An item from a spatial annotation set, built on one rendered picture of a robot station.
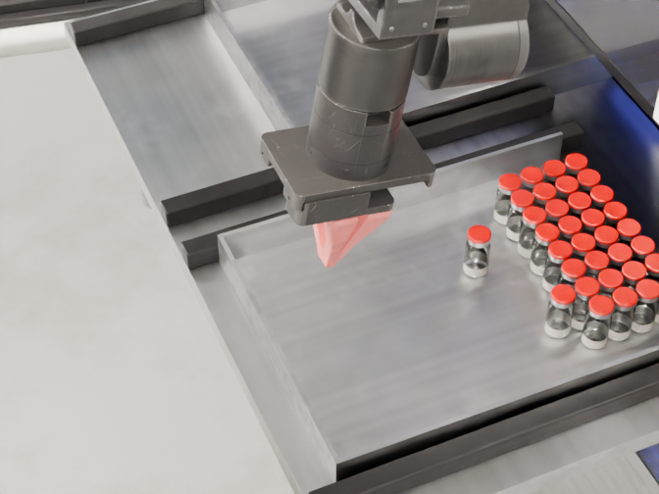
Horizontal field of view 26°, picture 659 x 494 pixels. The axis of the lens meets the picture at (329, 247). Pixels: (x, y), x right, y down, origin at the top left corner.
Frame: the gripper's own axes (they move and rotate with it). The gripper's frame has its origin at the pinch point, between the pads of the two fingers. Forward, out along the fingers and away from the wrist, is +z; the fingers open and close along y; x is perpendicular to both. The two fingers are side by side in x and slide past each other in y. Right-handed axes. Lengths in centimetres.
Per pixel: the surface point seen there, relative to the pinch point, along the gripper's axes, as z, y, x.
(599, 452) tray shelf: 16.7, 21.3, -11.2
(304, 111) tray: 17.7, 15.9, 35.2
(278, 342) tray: 19.6, 2.6, 9.0
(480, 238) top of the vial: 12.1, 20.3, 9.2
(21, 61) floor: 107, 23, 165
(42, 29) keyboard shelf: 29, -1, 68
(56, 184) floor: 107, 19, 127
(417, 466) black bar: 17.0, 6.8, -7.9
